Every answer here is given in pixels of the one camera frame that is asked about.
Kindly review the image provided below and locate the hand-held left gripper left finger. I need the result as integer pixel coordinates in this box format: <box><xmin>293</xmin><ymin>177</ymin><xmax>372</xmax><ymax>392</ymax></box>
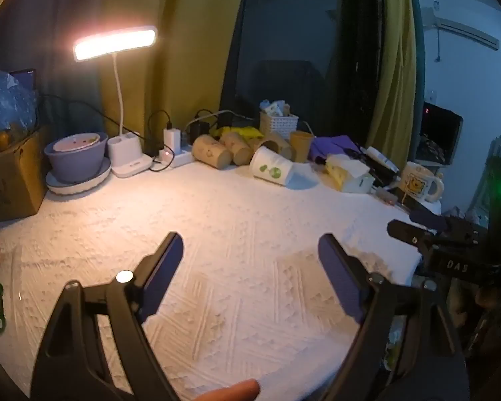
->
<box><xmin>30</xmin><ymin>231</ymin><xmax>185</xmax><ymax>401</ymax></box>

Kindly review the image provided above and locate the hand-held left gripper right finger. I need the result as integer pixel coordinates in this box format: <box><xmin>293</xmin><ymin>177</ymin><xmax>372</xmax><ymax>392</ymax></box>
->
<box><xmin>318</xmin><ymin>233</ymin><xmax>471</xmax><ymax>401</ymax></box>

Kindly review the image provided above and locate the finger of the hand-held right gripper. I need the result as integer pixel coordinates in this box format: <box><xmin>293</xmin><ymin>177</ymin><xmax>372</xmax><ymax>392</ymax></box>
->
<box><xmin>409</xmin><ymin>210</ymin><xmax>449</xmax><ymax>231</ymax></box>
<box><xmin>387</xmin><ymin>219</ymin><xmax>434</xmax><ymax>253</ymax></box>

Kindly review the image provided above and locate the white paper cup green print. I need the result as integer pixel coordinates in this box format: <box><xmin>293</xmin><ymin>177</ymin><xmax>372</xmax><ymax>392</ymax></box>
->
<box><xmin>249</xmin><ymin>146</ymin><xmax>295</xmax><ymax>186</ymax></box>

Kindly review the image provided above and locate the brown paper cup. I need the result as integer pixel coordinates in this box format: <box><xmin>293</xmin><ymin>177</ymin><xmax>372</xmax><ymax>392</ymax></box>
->
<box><xmin>289</xmin><ymin>131</ymin><xmax>315</xmax><ymax>163</ymax></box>
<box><xmin>253</xmin><ymin>132</ymin><xmax>295</xmax><ymax>161</ymax></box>
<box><xmin>191</xmin><ymin>134</ymin><xmax>233</xmax><ymax>170</ymax></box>
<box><xmin>219</xmin><ymin>131</ymin><xmax>254</xmax><ymax>166</ymax></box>

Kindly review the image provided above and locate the person's right hand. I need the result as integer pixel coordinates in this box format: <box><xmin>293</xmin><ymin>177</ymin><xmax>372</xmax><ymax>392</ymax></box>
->
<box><xmin>448</xmin><ymin>279</ymin><xmax>501</xmax><ymax>330</ymax></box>

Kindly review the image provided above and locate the person's left hand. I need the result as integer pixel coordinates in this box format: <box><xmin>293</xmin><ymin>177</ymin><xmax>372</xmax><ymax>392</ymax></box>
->
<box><xmin>183</xmin><ymin>378</ymin><xmax>261</xmax><ymax>401</ymax></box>

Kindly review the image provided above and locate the white mug yellow bear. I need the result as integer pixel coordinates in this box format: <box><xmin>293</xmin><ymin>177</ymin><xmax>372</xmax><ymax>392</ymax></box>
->
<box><xmin>397</xmin><ymin>161</ymin><xmax>445</xmax><ymax>204</ymax></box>

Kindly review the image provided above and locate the white textured table cloth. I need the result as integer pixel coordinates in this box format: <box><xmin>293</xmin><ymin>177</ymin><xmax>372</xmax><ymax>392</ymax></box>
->
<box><xmin>0</xmin><ymin>159</ymin><xmax>442</xmax><ymax>401</ymax></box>

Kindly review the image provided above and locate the white tube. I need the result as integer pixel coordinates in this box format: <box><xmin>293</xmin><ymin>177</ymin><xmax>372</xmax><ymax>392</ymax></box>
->
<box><xmin>366</xmin><ymin>146</ymin><xmax>401</xmax><ymax>174</ymax></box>

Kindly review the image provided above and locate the black monitor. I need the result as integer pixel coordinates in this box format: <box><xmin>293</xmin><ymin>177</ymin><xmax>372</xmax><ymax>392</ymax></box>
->
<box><xmin>416</xmin><ymin>101</ymin><xmax>464</xmax><ymax>166</ymax></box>

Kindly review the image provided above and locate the yellow white tissue pack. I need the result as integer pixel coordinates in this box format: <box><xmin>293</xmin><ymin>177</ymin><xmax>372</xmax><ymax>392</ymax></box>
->
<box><xmin>325</xmin><ymin>154</ymin><xmax>376</xmax><ymax>194</ymax></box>

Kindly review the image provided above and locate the purple cloth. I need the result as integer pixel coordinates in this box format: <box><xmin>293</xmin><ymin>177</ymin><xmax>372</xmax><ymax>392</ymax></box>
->
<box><xmin>308</xmin><ymin>134</ymin><xmax>362</xmax><ymax>164</ymax></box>

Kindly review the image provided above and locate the white power strip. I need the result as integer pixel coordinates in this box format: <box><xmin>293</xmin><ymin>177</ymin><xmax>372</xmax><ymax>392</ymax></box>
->
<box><xmin>152</xmin><ymin>145</ymin><xmax>194</xmax><ymax>170</ymax></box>

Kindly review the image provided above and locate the white plate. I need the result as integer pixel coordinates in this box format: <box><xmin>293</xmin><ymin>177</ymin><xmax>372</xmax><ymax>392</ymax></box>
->
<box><xmin>45</xmin><ymin>157</ymin><xmax>112</xmax><ymax>195</ymax></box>

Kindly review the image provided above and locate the white charger plug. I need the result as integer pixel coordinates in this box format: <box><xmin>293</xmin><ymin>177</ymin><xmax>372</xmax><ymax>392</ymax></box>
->
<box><xmin>163</xmin><ymin>122</ymin><xmax>182</xmax><ymax>149</ymax></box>

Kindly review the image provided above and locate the purple bowl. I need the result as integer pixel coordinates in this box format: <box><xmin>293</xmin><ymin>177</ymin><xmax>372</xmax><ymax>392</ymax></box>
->
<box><xmin>44</xmin><ymin>132</ymin><xmax>110</xmax><ymax>184</ymax></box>

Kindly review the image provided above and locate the yellow curtain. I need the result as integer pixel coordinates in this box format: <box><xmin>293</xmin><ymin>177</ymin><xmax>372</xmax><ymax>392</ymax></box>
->
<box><xmin>99</xmin><ymin>0</ymin><xmax>251</xmax><ymax>139</ymax></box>
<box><xmin>365</xmin><ymin>0</ymin><xmax>427</xmax><ymax>160</ymax></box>

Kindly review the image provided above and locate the white woven basket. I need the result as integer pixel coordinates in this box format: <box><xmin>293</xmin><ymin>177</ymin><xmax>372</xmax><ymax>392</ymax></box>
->
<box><xmin>259</xmin><ymin>111</ymin><xmax>300</xmax><ymax>135</ymax></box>

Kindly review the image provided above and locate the yellow packet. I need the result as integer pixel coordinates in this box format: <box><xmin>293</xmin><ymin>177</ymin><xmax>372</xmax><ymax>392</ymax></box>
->
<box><xmin>217</xmin><ymin>126</ymin><xmax>265</xmax><ymax>140</ymax></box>

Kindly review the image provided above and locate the cardboard box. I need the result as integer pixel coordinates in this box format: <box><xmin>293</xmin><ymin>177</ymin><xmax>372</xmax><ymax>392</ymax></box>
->
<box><xmin>0</xmin><ymin>124</ymin><xmax>55</xmax><ymax>223</ymax></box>

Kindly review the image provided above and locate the white desk lamp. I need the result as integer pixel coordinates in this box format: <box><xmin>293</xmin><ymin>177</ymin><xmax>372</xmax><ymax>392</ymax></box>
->
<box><xmin>73</xmin><ymin>26</ymin><xmax>158</xmax><ymax>178</ymax></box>

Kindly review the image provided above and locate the white air conditioner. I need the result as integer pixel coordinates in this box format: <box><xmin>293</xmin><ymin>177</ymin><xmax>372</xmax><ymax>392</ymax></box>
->
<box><xmin>417</xmin><ymin>16</ymin><xmax>501</xmax><ymax>52</ymax></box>

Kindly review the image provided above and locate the blue plastic bag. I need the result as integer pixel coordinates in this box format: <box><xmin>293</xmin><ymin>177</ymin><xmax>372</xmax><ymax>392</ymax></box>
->
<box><xmin>0</xmin><ymin>63</ymin><xmax>39</xmax><ymax>148</ymax></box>

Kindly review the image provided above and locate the dark tablet screen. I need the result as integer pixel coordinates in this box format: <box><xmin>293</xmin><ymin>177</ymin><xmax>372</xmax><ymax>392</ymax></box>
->
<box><xmin>8</xmin><ymin>69</ymin><xmax>37</xmax><ymax>92</ymax></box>

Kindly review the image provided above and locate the white cable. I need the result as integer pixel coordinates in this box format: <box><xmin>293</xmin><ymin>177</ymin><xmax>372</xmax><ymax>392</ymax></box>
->
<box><xmin>185</xmin><ymin>109</ymin><xmax>260</xmax><ymax>134</ymax></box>

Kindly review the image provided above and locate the black cable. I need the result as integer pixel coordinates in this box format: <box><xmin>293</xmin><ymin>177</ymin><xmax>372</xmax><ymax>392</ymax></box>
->
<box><xmin>37</xmin><ymin>94</ymin><xmax>173</xmax><ymax>173</ymax></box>

